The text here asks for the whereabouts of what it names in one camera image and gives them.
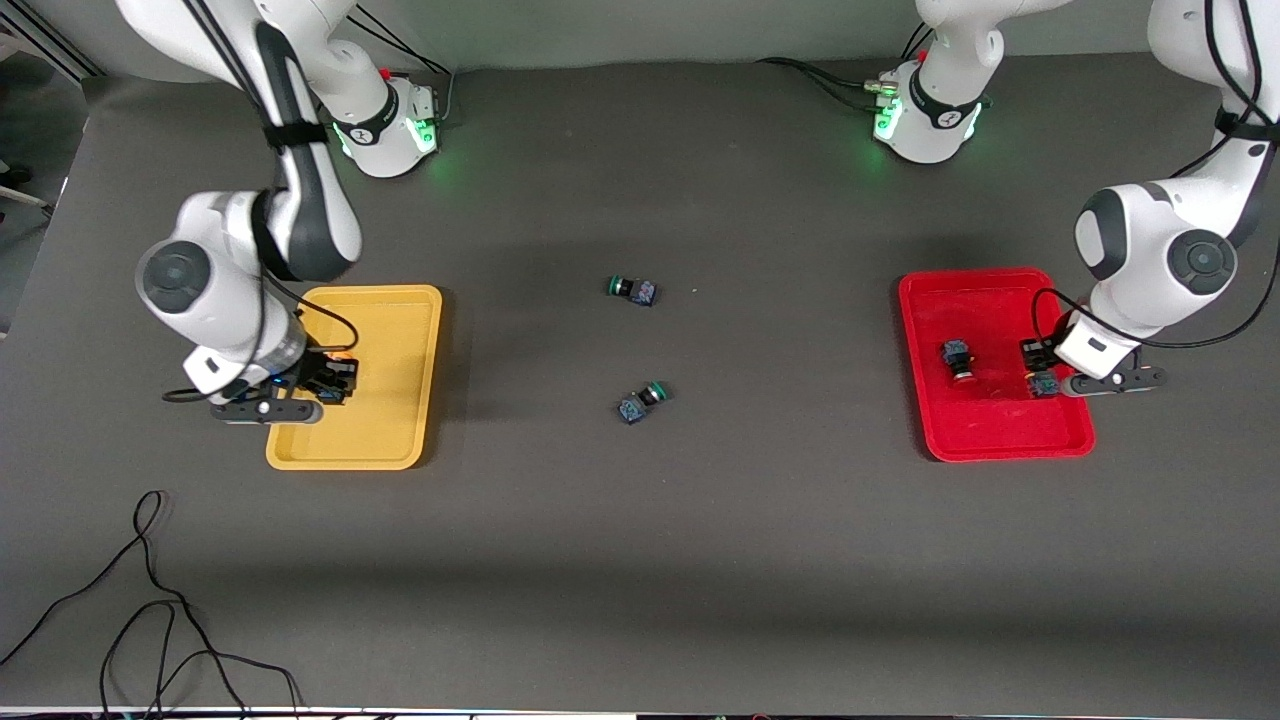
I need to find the black right arm base cable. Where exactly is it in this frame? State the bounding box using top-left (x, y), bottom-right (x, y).
top-left (316, 5), bottom-right (457, 127)

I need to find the black arm base cable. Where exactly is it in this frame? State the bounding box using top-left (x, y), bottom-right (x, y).
top-left (755, 20), bottom-right (936, 113)
top-left (316, 5), bottom-right (457, 127)

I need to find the black left arm wrist cable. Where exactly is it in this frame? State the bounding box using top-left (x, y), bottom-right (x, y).
top-left (1030, 0), bottom-right (1280, 353)

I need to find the yellow plastic tray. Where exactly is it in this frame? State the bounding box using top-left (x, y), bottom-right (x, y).
top-left (265, 284), bottom-right (444, 471)

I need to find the black right arm wrist cable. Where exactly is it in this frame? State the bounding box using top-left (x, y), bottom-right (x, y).
top-left (160, 0), bottom-right (360, 406)

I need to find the grey metal frame rail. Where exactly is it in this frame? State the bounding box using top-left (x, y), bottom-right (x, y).
top-left (0, 8), bottom-right (106, 81)

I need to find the red plastic tray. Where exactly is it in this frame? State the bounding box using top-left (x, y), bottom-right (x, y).
top-left (897, 266), bottom-right (1097, 463)

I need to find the black arm wrist cable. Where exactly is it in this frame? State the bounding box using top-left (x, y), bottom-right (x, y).
top-left (160, 0), bottom-right (360, 406)
top-left (1030, 0), bottom-right (1280, 353)

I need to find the thin black loose cable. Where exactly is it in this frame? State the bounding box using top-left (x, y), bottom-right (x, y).
top-left (0, 489), bottom-right (303, 720)

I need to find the black left arm base cable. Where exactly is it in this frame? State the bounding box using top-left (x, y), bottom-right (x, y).
top-left (755, 20), bottom-right (936, 113)

